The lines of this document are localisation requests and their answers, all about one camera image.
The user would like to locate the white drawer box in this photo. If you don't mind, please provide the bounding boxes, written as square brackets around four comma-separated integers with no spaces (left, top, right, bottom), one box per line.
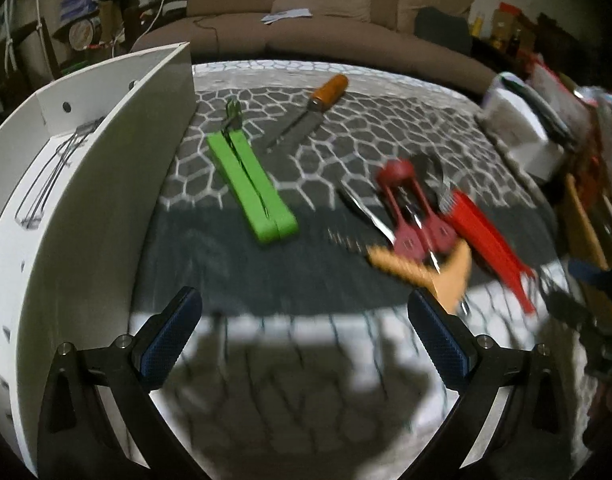
[0,44,196,467]

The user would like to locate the orange handled corkscrew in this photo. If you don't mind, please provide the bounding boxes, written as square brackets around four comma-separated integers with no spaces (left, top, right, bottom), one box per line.
[327,227,474,316]

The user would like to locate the wooden handled knife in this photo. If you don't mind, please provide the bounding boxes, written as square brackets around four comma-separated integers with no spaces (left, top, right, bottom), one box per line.
[255,74,349,157]

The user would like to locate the wire potato masher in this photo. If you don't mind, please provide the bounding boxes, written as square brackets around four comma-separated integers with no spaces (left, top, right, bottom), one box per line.
[15,116,104,230]

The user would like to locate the white plastic container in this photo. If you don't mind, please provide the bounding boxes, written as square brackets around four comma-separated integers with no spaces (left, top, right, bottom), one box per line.
[476,72,577,183]

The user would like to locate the round tin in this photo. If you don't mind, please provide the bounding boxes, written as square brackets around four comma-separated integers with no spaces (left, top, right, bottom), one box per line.
[68,16,102,52]

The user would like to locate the red winged corkscrew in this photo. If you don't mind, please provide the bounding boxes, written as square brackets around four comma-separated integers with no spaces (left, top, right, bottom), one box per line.
[375,158,458,263]

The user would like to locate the white papers on sofa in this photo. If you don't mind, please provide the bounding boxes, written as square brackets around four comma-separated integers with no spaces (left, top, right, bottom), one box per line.
[261,8,312,25]

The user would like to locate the red grater peeler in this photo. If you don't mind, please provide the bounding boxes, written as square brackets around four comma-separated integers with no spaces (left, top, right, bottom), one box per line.
[438,188,536,314]

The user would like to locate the brown sofa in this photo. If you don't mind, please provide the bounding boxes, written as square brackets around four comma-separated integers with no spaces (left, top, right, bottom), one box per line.
[134,0,496,96]

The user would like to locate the patterned tablecloth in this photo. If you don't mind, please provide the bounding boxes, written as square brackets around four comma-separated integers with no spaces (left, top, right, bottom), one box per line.
[131,62,566,479]

